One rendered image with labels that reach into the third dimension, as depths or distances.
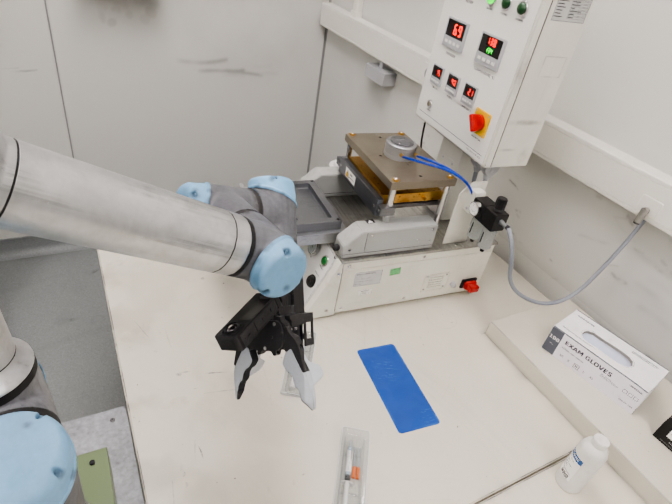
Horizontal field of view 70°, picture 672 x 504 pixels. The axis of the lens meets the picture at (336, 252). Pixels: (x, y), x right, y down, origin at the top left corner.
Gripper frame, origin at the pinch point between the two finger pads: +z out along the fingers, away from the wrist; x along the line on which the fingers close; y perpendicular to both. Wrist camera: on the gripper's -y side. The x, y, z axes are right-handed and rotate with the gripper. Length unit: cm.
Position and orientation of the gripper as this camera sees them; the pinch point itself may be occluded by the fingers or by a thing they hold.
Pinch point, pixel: (270, 406)
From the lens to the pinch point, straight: 77.7
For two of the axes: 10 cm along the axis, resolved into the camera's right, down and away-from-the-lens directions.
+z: 0.4, 10.0, -0.4
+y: 5.4, 0.2, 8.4
